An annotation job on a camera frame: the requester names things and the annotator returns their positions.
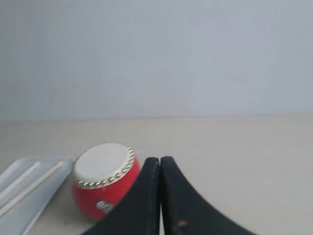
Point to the small red drum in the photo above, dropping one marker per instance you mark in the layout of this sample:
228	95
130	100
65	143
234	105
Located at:
101	176

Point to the white rectangular plastic tray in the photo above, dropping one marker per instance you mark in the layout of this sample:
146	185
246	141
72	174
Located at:
26	187

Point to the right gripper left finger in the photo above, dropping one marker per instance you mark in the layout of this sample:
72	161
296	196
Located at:
138	213

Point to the white wooden drumstick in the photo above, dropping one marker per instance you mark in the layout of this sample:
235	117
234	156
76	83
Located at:
19	179
12	202

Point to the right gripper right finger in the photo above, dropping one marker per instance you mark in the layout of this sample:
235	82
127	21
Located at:
185	211

